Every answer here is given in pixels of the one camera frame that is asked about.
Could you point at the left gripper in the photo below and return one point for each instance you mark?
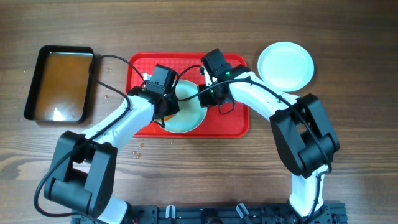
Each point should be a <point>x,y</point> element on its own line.
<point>173,107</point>

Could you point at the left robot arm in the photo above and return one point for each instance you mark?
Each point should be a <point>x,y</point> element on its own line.
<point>81,175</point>

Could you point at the orange green sponge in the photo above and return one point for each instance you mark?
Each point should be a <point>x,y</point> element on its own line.
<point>166,118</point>

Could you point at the red plastic tray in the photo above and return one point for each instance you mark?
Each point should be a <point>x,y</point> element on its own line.
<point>215,125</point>

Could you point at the light blue plate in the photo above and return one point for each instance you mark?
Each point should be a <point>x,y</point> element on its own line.
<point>191,114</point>
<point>286,66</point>

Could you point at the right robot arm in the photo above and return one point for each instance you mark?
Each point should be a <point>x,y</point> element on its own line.
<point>303,134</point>

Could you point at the black mounting rail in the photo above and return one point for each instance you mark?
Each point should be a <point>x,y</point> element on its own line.
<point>329,213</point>

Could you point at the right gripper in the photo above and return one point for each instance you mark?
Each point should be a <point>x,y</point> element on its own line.
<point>206,101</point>

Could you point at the black water basin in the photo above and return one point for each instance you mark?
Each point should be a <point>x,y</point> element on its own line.
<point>61,85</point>

